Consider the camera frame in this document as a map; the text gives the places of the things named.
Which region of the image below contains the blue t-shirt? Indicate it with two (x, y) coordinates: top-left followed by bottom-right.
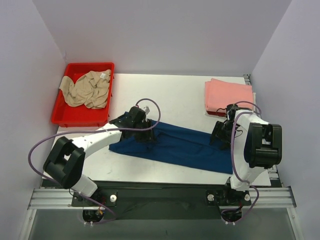
(109, 122), (233, 174)

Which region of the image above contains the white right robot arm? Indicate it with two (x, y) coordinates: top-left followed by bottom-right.
(209, 103), (283, 205)

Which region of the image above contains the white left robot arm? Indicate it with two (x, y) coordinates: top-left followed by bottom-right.
(43, 106), (155, 206)

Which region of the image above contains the folded red t-shirt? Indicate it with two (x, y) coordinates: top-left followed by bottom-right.
(206, 111), (226, 117)

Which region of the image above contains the folded pink t-shirt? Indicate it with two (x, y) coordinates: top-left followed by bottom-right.
(204, 78), (254, 113)

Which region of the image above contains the beige t-shirt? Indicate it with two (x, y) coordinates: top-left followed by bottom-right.
(59, 69), (112, 109)

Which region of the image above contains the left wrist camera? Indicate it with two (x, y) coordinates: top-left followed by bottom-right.
(128, 106), (150, 122)

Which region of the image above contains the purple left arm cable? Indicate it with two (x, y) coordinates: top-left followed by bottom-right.
(27, 98), (161, 224)

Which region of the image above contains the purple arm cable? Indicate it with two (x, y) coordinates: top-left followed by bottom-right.
(27, 98), (161, 224)
(220, 100), (263, 224)

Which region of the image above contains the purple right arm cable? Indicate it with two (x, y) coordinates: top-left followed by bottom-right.
(220, 100), (263, 224)

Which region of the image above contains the aluminium frame rail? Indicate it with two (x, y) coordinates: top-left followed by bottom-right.
(29, 73), (295, 240)

